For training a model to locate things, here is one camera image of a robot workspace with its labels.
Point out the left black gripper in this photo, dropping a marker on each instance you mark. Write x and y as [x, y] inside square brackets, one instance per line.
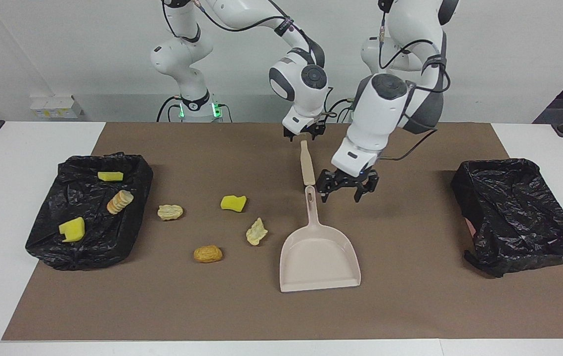
[350, 181]

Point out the brown table mat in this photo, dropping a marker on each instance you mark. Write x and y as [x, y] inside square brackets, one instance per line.
[281, 316]

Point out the yellow sponge green edge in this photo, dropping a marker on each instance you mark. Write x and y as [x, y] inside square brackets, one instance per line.
[110, 176]

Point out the large notched yellow sponge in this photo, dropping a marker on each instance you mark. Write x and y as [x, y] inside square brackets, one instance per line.
[72, 230]

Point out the black-bagged bin pink rim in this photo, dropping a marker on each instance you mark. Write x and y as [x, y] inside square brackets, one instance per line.
[513, 217]

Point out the sliced orange-crust bread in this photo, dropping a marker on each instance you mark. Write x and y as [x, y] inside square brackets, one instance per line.
[119, 201]

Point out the black-bagged trash bin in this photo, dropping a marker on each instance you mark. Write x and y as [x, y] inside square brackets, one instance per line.
[88, 237]

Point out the brown bread roll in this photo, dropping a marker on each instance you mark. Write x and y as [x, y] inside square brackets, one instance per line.
[207, 254]

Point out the plain yellow sponge piece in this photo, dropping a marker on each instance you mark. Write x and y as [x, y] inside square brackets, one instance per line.
[233, 203]

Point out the pale oval bread piece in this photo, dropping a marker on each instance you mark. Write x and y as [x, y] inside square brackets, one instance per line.
[170, 212]

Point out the white cardboard box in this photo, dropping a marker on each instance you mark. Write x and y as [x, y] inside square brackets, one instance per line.
[56, 106]

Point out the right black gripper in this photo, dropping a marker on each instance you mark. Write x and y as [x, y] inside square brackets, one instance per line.
[306, 131]

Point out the beige hand brush black bristles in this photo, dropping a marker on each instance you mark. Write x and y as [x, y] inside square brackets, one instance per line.
[307, 165]

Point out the pale torn bread chunk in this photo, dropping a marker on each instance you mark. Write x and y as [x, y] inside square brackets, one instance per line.
[256, 232]

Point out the beige plastic dustpan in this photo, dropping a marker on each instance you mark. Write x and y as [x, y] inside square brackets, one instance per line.
[318, 262]

